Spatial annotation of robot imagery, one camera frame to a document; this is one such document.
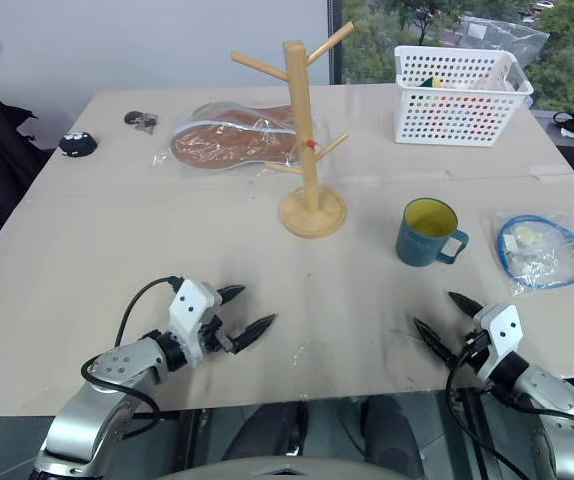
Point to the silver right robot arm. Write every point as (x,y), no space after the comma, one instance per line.
(552,400)

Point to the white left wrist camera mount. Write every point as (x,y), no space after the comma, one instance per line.
(189,312)

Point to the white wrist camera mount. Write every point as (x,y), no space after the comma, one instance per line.
(502,330)
(189,312)

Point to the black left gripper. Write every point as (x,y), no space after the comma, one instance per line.
(215,336)

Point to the black round pouch white print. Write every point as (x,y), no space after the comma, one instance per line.
(78,143)

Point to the clear plastic zip bag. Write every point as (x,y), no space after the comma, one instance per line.
(504,32)

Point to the wooden mug tree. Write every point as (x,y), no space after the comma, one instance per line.
(307,150)

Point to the brown insole in plastic bag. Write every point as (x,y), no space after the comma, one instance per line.
(237,137)

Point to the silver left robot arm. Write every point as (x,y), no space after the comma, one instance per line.
(117,367)

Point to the dark rounded shape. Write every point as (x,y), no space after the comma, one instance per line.
(392,435)
(267,430)

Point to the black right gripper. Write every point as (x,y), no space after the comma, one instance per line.
(476,347)

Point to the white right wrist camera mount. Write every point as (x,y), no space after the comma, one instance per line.
(502,330)

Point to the white perforated plastic basket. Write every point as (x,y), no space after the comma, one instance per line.
(457,100)

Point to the colourful items in basket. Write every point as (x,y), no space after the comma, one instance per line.
(447,102)

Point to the teal mug yellow inside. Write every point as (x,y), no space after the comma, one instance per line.
(422,235)

